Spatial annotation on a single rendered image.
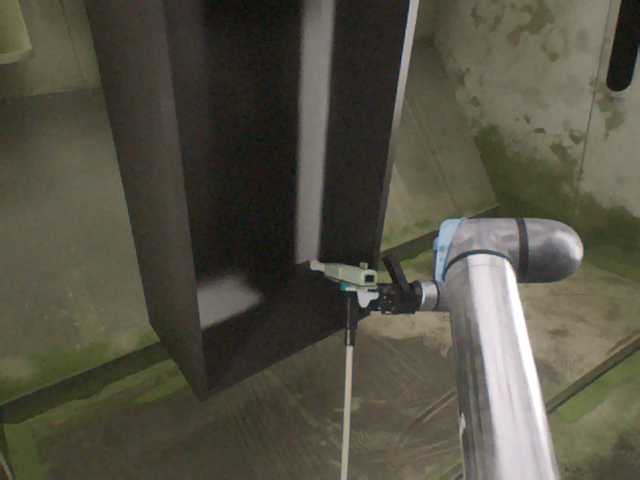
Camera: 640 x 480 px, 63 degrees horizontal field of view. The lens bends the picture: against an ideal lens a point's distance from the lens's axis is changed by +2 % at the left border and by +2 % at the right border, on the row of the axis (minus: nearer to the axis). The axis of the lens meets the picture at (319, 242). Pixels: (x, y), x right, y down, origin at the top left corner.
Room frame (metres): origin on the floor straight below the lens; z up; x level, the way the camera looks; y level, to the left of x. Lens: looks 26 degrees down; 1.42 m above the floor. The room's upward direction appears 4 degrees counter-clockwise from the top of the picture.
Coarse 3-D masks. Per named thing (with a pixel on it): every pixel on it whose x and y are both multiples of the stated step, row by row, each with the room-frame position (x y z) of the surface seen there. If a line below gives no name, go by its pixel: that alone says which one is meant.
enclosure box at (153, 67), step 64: (128, 0) 0.95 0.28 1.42; (192, 0) 1.31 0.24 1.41; (256, 0) 1.41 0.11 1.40; (320, 0) 1.52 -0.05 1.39; (384, 0) 1.32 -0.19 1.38; (128, 64) 1.02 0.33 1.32; (192, 64) 1.33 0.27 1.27; (256, 64) 1.43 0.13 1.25; (320, 64) 1.54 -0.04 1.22; (384, 64) 1.32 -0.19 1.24; (128, 128) 1.11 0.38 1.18; (192, 128) 1.35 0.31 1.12; (256, 128) 1.46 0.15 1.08; (320, 128) 1.56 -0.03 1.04; (384, 128) 1.32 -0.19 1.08; (128, 192) 1.22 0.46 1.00; (192, 192) 1.37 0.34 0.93; (256, 192) 1.49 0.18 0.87; (320, 192) 1.58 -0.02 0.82; (384, 192) 1.30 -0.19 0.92; (192, 256) 0.98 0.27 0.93; (256, 256) 1.53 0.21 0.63; (320, 256) 1.60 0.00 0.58; (192, 320) 1.00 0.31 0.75; (256, 320) 1.35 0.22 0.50; (320, 320) 1.36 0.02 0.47; (192, 384) 1.08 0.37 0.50
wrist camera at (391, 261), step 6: (384, 258) 1.25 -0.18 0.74; (390, 258) 1.23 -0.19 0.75; (396, 258) 1.23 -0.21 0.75; (390, 264) 1.22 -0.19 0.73; (396, 264) 1.22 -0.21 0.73; (390, 270) 1.23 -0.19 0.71; (396, 270) 1.22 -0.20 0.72; (402, 270) 1.22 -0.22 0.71; (396, 276) 1.21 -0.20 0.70; (402, 276) 1.21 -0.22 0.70; (396, 282) 1.22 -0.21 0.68; (402, 282) 1.21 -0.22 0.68; (402, 288) 1.20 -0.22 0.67; (408, 288) 1.20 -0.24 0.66
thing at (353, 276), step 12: (312, 264) 1.50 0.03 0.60; (324, 264) 1.36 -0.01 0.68; (336, 264) 1.29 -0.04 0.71; (360, 264) 1.15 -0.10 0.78; (324, 276) 1.34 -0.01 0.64; (336, 276) 1.25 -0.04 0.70; (348, 276) 1.16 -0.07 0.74; (360, 276) 1.10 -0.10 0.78; (372, 276) 1.10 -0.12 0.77; (360, 288) 1.09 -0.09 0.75; (372, 288) 1.09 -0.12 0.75; (348, 300) 1.15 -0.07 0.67; (348, 312) 1.14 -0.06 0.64; (348, 324) 1.13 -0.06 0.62; (348, 336) 1.12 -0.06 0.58
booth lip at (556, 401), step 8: (632, 344) 1.65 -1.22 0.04; (616, 352) 1.61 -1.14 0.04; (624, 352) 1.61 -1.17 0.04; (632, 352) 1.62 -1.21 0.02; (608, 360) 1.57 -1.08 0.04; (616, 360) 1.57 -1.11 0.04; (600, 368) 1.53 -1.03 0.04; (608, 368) 1.53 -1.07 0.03; (584, 376) 1.49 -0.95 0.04; (592, 376) 1.49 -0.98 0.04; (576, 384) 1.45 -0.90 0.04; (584, 384) 1.45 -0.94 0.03; (560, 392) 1.41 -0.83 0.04; (568, 392) 1.41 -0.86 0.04; (576, 392) 1.43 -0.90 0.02; (552, 400) 1.38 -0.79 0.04; (560, 400) 1.38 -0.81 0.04; (552, 408) 1.35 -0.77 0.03; (448, 472) 1.11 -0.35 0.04; (456, 472) 1.11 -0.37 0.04
